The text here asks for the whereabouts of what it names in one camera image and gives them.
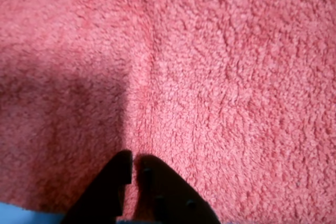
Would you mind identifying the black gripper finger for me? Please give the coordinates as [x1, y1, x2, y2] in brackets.
[132, 154, 222, 224]
[61, 150, 133, 224]

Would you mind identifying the orange terry towel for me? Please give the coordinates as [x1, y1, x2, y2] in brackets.
[0, 0, 336, 224]

